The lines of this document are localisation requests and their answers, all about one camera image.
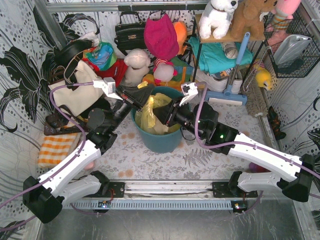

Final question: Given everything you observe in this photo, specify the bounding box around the yellow plastic trash bag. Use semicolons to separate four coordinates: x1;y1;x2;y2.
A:
133;86;182;136

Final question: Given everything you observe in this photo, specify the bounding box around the black orange patterned item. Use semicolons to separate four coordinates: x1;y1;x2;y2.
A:
267;106;287;141

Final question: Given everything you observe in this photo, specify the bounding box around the teal plastic trash bin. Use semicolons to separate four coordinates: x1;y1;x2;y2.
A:
130;86;183;154

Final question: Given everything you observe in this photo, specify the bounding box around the pink plush on shelf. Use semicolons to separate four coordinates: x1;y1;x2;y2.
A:
266;0;301;31

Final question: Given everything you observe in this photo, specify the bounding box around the white fluffy sheep plush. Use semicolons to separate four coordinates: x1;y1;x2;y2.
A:
122;48;151;87

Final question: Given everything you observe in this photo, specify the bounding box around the grey chenille duster mop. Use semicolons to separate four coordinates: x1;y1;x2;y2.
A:
243;77;273;147

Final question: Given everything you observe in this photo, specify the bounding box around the yellow duck plush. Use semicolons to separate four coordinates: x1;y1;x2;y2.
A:
253;61;272;91

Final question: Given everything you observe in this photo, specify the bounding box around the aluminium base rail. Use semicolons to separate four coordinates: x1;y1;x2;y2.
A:
63;180;258;212

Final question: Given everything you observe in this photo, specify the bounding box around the blue handled floor sweeper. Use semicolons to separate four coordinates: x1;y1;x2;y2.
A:
204;31;251;106

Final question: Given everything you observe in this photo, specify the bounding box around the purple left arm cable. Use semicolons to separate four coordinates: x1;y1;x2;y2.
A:
0;81;96;233

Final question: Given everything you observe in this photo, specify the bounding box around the purple orange knitted sock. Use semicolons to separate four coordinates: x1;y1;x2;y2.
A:
249;162;269;173

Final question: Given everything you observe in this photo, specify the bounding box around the teal folded cloth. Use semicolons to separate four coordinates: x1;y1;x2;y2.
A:
188;36;253;74

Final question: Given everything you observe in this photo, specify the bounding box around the magenta hanging cloth bag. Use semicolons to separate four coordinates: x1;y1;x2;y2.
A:
144;13;179;60

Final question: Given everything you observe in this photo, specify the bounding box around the brown teddy bear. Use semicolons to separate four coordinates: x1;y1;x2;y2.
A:
230;0;278;40

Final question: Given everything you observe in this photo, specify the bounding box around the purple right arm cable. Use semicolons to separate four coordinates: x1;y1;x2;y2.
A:
193;81;320;181

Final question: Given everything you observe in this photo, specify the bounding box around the black leather handbag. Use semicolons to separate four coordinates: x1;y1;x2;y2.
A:
114;11;147;56

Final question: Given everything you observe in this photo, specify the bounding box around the orange plush toy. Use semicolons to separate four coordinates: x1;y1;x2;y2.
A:
173;21;188;55

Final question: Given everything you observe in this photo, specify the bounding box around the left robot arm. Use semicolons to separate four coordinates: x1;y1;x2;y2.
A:
22;80;155;224

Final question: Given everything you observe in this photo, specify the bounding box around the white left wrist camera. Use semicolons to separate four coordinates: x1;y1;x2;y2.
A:
93;77;123;101

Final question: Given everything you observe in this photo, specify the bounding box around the silver pouch in basket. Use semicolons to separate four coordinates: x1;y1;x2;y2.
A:
273;34;312;65

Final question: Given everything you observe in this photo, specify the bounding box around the cream canvas tote bag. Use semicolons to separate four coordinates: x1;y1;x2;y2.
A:
48;60;106;117

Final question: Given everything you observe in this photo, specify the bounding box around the white dog plush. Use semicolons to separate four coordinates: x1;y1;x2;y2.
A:
198;0;239;40

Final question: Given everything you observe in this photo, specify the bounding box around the black wire basket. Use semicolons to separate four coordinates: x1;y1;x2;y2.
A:
264;12;320;79

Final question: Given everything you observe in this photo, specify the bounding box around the orange checkered cloth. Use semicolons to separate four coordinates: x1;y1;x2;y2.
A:
37;133;81;168

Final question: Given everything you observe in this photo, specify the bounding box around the black metal shelf rack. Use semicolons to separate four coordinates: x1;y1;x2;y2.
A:
187;13;267;92

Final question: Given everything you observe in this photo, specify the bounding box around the red cloth in basket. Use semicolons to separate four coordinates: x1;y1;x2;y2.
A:
87;58;128;87

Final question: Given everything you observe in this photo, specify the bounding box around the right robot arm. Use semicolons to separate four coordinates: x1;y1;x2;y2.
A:
152;97;316;203

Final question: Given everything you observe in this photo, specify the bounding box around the brown patterned bag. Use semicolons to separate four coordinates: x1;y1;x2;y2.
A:
43;105;89;136

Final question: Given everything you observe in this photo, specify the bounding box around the pink white plush doll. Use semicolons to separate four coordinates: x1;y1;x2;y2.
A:
153;58;178;86

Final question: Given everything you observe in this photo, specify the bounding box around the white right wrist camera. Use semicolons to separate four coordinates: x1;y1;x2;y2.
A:
179;82;198;106

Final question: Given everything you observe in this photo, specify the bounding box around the white sneaker on shelf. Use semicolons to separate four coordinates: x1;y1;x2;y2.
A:
195;69;243;94

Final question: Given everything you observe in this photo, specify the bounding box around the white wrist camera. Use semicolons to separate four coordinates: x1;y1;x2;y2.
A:
93;77;123;101
179;82;198;106

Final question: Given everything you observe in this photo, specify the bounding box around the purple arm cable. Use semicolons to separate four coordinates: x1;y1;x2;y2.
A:
0;81;96;233
193;81;320;181

